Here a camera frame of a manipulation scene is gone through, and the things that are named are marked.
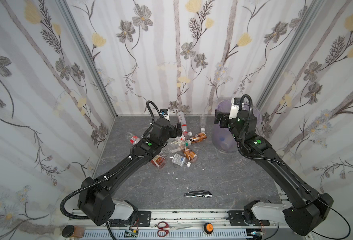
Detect black round lid jar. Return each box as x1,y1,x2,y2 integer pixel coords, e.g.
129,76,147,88
61,225,85,239

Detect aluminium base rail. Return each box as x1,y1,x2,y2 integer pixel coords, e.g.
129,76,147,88
65,208,309,240

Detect grey label small bottle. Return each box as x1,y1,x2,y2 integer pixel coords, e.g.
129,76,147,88
172,154,191,167

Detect orange black knob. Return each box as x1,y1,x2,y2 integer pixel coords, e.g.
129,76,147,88
203,223,214,235

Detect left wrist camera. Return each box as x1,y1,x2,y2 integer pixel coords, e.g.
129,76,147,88
159,109,170,121

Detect red cap small bottle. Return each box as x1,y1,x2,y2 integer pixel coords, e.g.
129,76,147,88
130,135,141,145

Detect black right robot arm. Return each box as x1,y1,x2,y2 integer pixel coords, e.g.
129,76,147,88
214,95,334,236

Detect small green circuit board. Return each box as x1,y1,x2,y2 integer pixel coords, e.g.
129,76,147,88
123,230,138,238

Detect brown coffee bottle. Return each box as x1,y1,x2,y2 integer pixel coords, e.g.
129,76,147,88
183,148,198,163

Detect red handled scissors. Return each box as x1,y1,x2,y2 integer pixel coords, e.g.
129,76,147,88
156,222,192,238

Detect yellow label tea bottle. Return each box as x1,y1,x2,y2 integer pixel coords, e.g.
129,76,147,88
150,155,166,169

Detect crushed clear bottle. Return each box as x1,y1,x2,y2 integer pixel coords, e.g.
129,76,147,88
168,140,192,154

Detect white red label bottle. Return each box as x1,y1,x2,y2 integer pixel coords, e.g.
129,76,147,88
177,111,192,137

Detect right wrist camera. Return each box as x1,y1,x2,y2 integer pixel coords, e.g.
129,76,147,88
229,98,244,119

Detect upright clear small bottle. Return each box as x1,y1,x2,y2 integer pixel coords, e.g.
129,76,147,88
200,115,207,133

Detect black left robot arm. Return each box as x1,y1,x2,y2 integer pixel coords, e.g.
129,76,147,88
59,101,182,226

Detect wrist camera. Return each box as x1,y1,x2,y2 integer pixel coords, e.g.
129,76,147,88
159,109,170,121
229,98,244,119

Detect purple lined trash bin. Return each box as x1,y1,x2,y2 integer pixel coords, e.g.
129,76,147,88
211,98,263,154

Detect brown tea bottle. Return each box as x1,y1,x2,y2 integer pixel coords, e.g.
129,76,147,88
189,132,207,144

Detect black utility knife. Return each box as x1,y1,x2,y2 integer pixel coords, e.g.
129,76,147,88
184,190,213,198

